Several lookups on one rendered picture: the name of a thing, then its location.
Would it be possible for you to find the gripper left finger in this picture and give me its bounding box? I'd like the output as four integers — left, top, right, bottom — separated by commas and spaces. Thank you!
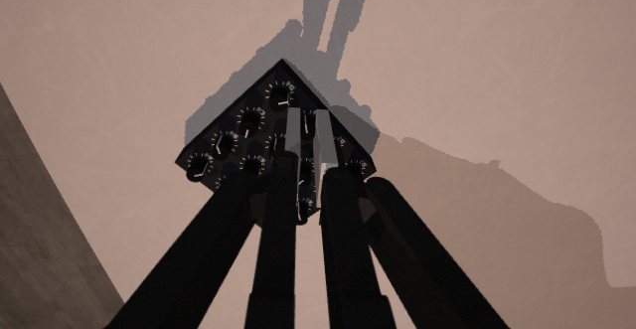
103, 107, 301, 329

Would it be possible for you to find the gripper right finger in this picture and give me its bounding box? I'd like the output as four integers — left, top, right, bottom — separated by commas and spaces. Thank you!
313, 109, 511, 329

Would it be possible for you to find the black knob box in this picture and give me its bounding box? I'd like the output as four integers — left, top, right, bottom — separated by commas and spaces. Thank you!
174, 59, 377, 226

